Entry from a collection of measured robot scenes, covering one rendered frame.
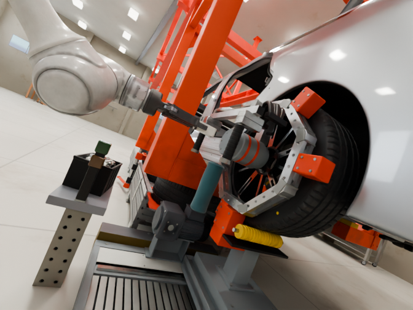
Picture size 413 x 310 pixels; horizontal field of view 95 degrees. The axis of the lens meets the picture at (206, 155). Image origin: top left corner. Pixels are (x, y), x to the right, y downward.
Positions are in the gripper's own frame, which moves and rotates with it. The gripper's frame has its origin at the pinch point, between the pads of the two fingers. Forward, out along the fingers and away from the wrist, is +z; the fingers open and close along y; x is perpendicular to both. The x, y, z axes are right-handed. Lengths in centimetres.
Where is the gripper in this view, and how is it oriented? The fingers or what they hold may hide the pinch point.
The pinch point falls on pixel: (204, 128)
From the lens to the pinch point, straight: 63.8
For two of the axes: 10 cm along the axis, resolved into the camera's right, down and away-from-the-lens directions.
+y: 3.7, 1.3, -9.2
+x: 3.9, -9.2, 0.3
